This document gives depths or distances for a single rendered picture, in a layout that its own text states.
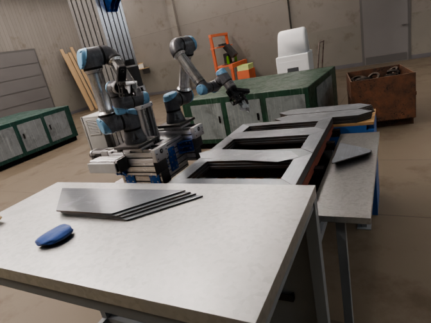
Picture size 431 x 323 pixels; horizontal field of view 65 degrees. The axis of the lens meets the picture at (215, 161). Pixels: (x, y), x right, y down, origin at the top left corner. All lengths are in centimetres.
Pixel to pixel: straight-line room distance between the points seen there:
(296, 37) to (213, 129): 315
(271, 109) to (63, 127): 564
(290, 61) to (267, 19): 550
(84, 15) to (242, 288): 220
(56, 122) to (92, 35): 638
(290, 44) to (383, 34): 501
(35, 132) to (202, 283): 789
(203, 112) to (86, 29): 299
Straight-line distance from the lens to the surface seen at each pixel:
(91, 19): 259
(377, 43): 1208
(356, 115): 277
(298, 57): 740
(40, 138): 859
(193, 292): 80
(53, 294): 111
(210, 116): 522
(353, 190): 180
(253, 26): 1297
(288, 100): 467
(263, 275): 80
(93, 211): 131
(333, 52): 1228
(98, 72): 225
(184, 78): 271
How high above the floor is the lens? 155
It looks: 19 degrees down
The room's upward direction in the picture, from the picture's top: 12 degrees counter-clockwise
